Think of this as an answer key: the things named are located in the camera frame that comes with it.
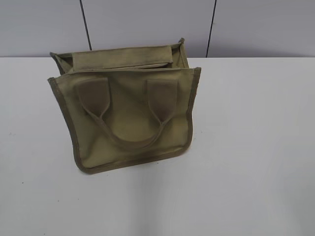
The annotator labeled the olive yellow canvas bag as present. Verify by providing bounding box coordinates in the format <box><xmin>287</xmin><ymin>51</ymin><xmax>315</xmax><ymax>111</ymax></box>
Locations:
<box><xmin>48</xmin><ymin>39</ymin><xmax>201</xmax><ymax>174</ymax></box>

